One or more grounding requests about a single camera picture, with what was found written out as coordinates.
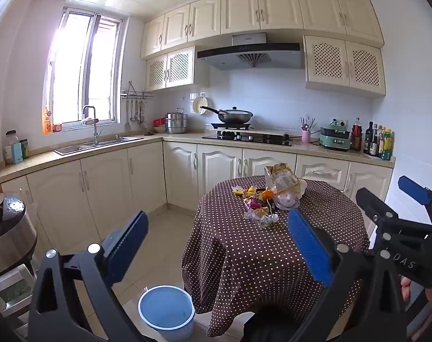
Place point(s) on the clear plastic jar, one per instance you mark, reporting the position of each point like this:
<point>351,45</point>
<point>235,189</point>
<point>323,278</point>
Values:
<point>10,139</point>

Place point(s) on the steel kitchen sink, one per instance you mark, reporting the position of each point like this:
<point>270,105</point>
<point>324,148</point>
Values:
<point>95,146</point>

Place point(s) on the row of condiment bottles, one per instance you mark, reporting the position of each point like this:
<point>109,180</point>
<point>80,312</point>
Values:
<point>370,142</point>

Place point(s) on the cream upper wall cabinets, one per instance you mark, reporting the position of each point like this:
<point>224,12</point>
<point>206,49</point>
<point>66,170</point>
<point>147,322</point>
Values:
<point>272,7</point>

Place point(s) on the steel kitchen faucet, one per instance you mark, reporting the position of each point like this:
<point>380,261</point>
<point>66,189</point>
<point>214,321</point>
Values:
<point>95,128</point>

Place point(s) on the hanging spatula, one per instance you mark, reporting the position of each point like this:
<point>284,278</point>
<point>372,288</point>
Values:
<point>128,124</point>

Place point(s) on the steel steamer pot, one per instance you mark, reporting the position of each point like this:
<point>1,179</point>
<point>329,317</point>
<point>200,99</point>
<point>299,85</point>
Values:
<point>176,123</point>

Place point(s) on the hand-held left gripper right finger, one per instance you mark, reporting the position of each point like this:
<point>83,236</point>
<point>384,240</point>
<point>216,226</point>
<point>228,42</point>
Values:
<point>308,253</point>

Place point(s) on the pink utensil holder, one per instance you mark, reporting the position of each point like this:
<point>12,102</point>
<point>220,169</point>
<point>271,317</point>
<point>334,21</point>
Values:
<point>306,137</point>

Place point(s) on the black gas stove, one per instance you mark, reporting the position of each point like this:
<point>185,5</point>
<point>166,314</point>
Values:
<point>244,139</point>

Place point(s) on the hanging skimmer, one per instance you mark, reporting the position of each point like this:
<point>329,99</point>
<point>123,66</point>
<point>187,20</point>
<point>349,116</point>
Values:
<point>142,123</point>

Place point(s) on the orange peel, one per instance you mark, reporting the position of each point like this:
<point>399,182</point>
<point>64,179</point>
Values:
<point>267,194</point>

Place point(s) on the cream base cabinets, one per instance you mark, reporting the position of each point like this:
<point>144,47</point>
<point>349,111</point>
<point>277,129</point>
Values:
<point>105,185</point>

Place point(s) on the pale wooden board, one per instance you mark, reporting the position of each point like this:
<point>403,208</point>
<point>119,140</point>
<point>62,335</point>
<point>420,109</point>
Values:
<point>269,133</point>

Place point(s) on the wall power socket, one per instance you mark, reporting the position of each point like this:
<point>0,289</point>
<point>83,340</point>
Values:
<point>338,121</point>

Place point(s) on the orange bag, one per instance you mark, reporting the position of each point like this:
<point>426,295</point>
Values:
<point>47,123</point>

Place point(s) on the white translucent plastic bag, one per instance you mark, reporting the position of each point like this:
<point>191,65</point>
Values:
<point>289,201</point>

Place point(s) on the green electric cooker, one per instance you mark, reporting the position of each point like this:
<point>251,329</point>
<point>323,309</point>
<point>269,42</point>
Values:
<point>334,139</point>

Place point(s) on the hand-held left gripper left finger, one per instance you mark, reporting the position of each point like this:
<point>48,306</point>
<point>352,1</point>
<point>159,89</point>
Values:
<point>128,245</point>

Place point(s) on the range hood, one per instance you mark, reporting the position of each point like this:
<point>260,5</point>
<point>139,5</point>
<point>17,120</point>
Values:
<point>251,53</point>

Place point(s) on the silver rice cooker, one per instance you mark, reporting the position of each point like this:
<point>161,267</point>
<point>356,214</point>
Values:
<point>13,235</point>

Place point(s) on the kitchen window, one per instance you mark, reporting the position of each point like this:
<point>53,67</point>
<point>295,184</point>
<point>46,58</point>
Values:
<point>77,71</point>

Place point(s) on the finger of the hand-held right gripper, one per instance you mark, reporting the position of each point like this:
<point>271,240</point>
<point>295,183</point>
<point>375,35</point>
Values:
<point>369,201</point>
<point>413,188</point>

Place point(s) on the clear wrapper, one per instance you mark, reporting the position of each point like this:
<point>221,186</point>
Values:
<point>256,216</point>

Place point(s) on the dark green box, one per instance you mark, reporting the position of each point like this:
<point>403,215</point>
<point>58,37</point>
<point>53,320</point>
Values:
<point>24,149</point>

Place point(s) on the brown polka-dot tablecloth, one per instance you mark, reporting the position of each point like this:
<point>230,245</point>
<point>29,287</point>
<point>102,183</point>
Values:
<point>244,256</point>

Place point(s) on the wall utensil rack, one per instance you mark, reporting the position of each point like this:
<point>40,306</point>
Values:
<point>137,95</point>

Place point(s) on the small cream lattice-door cabinet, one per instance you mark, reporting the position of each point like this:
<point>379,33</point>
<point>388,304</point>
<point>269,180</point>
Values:
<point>176,67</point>

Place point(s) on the person's right hand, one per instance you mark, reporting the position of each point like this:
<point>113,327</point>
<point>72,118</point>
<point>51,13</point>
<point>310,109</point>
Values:
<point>405,290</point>

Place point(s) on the yellow fruit peel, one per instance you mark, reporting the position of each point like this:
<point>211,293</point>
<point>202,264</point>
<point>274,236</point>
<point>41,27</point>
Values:
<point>252,190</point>

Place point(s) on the pink wrapper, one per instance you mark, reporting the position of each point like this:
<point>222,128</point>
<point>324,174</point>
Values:
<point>254,205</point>

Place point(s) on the black wok with lid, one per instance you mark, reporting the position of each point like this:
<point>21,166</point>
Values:
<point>235,115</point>

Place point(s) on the bundle of chopsticks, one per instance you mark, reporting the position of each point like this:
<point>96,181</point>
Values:
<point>306,124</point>

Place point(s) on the silver trolley cabinet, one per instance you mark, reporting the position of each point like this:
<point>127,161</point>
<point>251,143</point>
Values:
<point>13,290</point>

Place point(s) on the pale wrapper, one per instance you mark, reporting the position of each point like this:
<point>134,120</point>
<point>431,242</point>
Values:
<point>237,190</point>

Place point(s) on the large cream lattice-door cabinet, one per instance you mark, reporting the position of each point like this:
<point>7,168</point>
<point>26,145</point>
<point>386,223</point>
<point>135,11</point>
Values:
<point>344,64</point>

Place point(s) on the yellowish clear plastic bag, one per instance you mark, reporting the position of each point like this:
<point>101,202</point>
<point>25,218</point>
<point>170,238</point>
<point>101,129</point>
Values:
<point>283,178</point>

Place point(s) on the cream round colander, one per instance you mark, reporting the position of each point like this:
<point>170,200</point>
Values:
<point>198,103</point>

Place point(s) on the white bowl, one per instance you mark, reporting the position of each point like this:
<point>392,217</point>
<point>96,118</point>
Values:
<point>159,129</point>

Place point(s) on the teal box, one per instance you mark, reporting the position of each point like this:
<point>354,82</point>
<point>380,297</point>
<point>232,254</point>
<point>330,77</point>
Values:
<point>17,154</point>

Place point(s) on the red container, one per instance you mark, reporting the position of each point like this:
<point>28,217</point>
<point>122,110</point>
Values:
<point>159,122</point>

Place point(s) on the blue plastic bucket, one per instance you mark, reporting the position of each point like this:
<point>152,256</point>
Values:
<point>162,310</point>

